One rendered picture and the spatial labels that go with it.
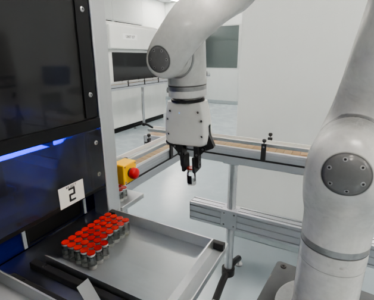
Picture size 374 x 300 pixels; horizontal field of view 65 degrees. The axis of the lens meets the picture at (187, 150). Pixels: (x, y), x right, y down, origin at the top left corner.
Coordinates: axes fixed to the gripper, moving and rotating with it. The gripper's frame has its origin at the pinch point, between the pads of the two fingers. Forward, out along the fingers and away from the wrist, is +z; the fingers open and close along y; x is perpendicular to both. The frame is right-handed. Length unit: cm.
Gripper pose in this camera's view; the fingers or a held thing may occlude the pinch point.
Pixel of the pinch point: (190, 162)
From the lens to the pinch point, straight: 70.5
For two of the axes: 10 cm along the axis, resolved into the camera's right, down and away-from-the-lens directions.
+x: 4.4, -3.3, 8.4
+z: 0.5, 9.4, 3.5
